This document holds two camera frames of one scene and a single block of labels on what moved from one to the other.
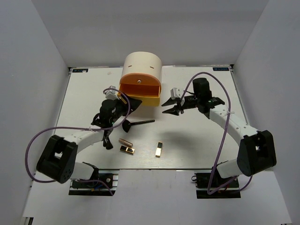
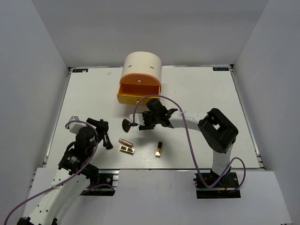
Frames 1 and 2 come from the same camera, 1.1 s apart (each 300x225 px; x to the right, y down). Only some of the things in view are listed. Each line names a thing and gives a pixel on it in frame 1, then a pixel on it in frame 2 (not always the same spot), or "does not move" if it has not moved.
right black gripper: x=175 y=110 to x=146 y=126
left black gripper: x=134 y=104 to x=102 y=126
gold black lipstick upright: x=158 y=149 does not move
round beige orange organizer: x=141 y=78 does not move
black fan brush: x=126 y=124 does not move
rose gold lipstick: x=125 y=142 does not move
